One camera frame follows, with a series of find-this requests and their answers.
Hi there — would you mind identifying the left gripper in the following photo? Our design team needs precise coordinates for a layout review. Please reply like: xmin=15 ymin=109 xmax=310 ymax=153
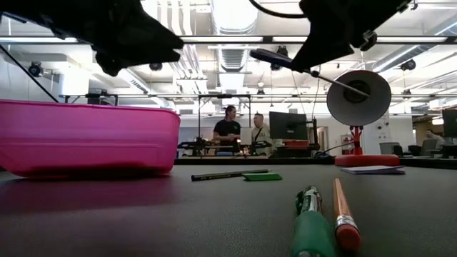
xmin=0 ymin=0 xmax=185 ymax=78

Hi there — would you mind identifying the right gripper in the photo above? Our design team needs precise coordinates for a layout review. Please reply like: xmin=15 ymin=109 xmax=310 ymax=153
xmin=289 ymin=0 xmax=411 ymax=71

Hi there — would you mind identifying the dark blue pen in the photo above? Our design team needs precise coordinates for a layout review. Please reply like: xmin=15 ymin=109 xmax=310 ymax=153
xmin=248 ymin=48 xmax=371 ymax=98

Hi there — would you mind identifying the pink plastic pencil case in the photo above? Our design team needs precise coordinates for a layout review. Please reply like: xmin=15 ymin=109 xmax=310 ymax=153
xmin=0 ymin=99 xmax=182 ymax=178

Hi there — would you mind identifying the white sticky note pad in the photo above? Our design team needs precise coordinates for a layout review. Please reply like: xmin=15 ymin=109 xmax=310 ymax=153
xmin=341 ymin=164 xmax=407 ymax=176

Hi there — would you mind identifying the green eraser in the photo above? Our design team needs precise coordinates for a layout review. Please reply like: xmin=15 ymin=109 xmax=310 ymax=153
xmin=241 ymin=173 xmax=283 ymax=182

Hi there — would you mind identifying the orange pencil with pink eraser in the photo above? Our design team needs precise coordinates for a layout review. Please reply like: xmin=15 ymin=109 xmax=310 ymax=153
xmin=332 ymin=178 xmax=362 ymax=253

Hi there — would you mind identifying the green marker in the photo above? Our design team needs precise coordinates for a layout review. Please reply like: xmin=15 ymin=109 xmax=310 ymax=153
xmin=291 ymin=185 xmax=338 ymax=257

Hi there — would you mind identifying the red desk lamp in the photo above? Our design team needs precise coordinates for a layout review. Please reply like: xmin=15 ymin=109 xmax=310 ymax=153
xmin=326 ymin=69 xmax=401 ymax=168

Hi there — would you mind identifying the black computer monitor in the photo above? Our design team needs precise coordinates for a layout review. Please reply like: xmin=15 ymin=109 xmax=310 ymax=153
xmin=268 ymin=111 xmax=308 ymax=141

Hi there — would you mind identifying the red box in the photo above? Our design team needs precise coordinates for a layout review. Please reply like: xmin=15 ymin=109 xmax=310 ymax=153
xmin=281 ymin=139 xmax=310 ymax=148

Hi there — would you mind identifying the person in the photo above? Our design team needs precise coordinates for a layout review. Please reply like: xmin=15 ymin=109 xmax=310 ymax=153
xmin=213 ymin=105 xmax=242 ymax=153
xmin=251 ymin=113 xmax=276 ymax=157
xmin=426 ymin=128 xmax=446 ymax=144

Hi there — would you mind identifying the dark computer monitor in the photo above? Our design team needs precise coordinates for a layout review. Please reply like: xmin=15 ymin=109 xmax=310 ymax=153
xmin=441 ymin=109 xmax=457 ymax=139

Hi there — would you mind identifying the black metal rig frame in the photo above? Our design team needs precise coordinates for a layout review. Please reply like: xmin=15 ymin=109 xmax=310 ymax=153
xmin=197 ymin=94 xmax=252 ymax=158

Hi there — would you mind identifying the thin black cable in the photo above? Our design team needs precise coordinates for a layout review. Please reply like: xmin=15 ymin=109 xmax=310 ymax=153
xmin=0 ymin=44 xmax=60 ymax=104

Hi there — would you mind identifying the black aluminium table frame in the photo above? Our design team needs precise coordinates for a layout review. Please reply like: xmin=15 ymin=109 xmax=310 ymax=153
xmin=174 ymin=156 xmax=457 ymax=169

